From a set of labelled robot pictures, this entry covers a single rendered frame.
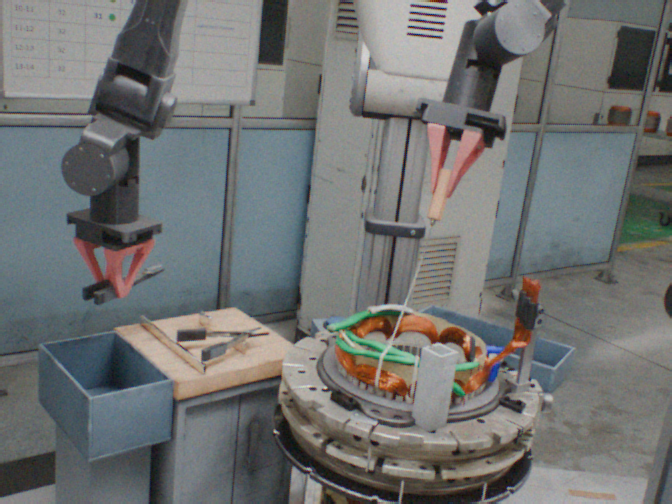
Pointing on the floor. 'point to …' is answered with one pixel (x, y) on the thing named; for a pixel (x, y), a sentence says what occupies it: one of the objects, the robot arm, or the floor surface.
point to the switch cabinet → (317, 294)
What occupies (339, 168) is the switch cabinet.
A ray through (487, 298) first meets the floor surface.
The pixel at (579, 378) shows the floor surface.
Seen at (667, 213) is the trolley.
